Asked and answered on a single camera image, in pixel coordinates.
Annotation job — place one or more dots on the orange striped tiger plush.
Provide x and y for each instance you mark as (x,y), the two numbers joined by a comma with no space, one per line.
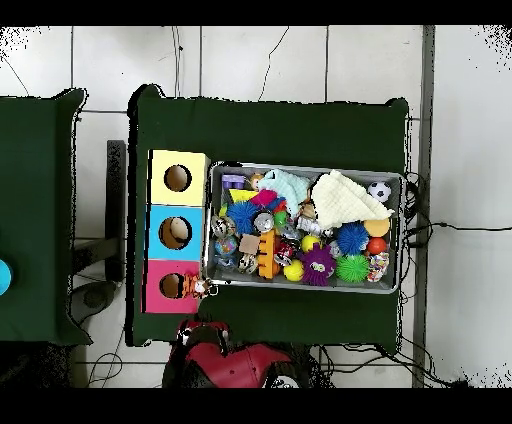
(194,286)

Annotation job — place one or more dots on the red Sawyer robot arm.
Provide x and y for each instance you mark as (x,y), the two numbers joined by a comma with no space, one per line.
(236,366)

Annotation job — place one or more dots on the shallow metal mesh bin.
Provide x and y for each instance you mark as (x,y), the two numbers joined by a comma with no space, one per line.
(360,176)

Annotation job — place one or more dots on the orange building block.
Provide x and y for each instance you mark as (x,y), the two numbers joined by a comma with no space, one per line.
(268,254)

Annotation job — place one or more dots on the blue spiky rubber ball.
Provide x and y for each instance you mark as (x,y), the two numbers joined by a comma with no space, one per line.
(242,216)
(352,238)

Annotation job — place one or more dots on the purple spiky monster toy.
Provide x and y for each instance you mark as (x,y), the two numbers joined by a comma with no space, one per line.
(318,264)

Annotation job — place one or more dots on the yellow cheese wedge toy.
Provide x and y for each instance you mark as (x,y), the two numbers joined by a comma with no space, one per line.
(242,195)

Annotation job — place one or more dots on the green spiky rubber ball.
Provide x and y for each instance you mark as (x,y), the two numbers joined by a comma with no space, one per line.
(352,268)

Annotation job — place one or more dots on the mint knitted cloth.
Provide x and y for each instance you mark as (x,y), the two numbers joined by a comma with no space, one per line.
(288,186)

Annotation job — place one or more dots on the cream knitted cloth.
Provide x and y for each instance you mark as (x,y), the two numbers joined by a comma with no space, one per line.
(344,200)

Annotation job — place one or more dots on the orange rubber ball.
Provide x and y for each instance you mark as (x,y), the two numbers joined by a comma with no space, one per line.
(376,246)

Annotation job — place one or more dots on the green cloth side table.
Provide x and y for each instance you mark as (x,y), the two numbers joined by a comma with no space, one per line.
(32,220)

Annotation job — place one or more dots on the cyan ball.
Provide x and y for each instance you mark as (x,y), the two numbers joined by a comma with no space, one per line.
(4,276)

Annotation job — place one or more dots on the dark green table cloth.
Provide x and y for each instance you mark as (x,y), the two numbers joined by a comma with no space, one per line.
(260,128)

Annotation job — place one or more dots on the small soccer ball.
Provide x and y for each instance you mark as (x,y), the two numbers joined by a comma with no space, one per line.
(379,191)

